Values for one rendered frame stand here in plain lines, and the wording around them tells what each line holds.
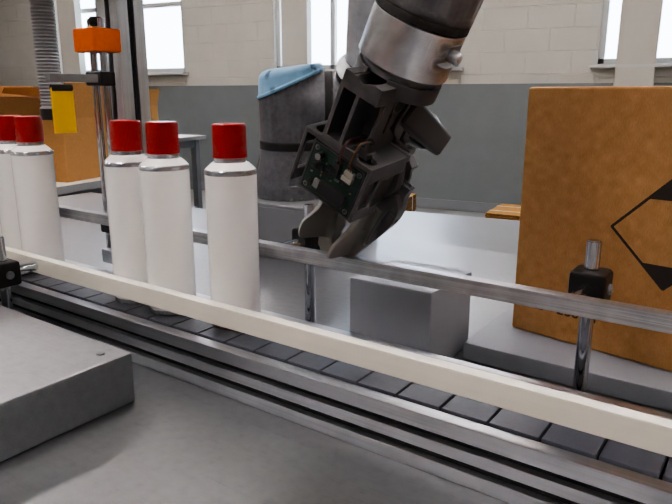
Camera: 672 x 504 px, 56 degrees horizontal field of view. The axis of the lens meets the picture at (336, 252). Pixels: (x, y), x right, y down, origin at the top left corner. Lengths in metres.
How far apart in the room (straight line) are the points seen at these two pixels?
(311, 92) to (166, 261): 0.52
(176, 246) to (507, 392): 0.38
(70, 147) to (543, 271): 2.19
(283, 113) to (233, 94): 6.25
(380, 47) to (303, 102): 0.63
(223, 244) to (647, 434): 0.40
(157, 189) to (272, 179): 0.48
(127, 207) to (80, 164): 1.98
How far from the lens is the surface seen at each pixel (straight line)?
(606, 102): 0.69
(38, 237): 0.92
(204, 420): 0.60
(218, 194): 0.62
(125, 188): 0.73
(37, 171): 0.91
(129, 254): 0.74
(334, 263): 0.61
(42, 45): 1.05
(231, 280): 0.64
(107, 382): 0.62
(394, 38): 0.49
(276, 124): 1.13
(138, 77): 0.98
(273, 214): 1.11
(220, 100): 7.47
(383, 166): 0.51
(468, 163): 6.25
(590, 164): 0.69
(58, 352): 0.65
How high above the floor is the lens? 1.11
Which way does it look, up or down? 14 degrees down
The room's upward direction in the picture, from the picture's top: straight up
